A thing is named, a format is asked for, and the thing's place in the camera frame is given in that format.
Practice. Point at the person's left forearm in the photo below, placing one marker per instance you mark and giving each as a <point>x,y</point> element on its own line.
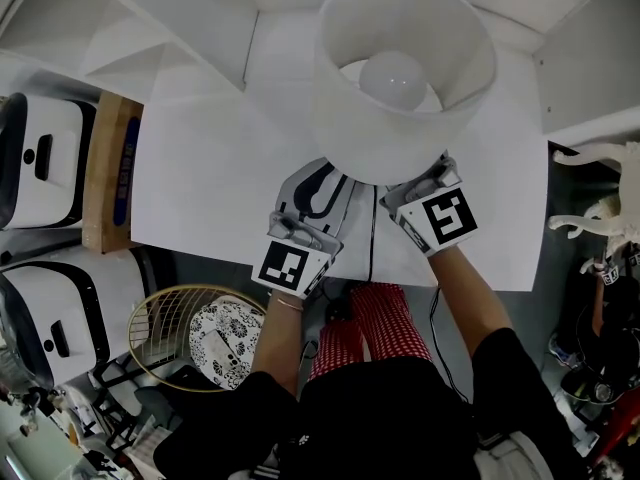
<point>280,348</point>

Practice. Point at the white desk with hutch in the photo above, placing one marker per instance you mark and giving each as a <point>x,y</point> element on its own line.
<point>210,178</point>

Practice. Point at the white ornate vanity table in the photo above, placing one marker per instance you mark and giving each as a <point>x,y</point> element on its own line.
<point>615,168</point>

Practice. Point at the person's right forearm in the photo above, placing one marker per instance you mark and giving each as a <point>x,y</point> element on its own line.
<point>465,298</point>

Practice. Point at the white phone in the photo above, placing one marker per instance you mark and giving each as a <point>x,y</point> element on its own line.
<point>220,350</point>

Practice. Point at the floral seat cushion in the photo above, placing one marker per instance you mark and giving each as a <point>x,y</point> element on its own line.
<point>225,318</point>

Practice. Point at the red checked trousers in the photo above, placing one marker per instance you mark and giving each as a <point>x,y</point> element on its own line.
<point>385,323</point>

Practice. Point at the brown cardboard box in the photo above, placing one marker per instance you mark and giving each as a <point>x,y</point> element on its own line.
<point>107,168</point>

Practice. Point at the white and black robot machine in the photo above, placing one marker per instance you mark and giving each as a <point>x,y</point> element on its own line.
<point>55,133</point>
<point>60,308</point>

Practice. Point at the person's black shirt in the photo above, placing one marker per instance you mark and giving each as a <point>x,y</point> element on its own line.
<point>390,428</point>

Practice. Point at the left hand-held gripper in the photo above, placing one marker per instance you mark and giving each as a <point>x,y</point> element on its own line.
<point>285,263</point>

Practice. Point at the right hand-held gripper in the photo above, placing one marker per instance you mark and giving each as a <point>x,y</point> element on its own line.
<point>445,218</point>

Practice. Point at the white table lamp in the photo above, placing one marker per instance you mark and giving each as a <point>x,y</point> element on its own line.
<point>360,128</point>

